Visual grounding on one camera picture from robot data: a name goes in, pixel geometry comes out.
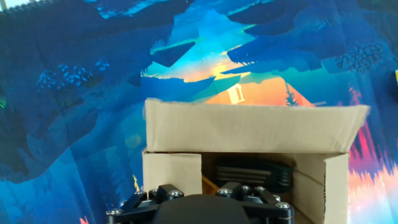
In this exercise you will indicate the yellow folding hex key set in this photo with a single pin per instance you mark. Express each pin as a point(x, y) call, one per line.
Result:
point(208, 186)

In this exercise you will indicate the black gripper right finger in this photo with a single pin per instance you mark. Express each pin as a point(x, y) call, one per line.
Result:
point(267, 211)

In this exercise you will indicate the landscape print tablecloth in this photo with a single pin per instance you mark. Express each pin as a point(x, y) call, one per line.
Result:
point(77, 124)

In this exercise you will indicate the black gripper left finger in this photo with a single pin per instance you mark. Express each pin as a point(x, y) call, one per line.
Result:
point(133, 211)

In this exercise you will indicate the dark green folding hex key set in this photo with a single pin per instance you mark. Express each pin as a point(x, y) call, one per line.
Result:
point(242, 174)

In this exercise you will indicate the Rubik's cube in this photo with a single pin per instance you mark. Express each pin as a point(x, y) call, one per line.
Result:
point(396, 77)

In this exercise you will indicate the brown cardboard box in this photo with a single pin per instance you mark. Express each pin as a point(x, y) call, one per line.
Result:
point(248, 127)

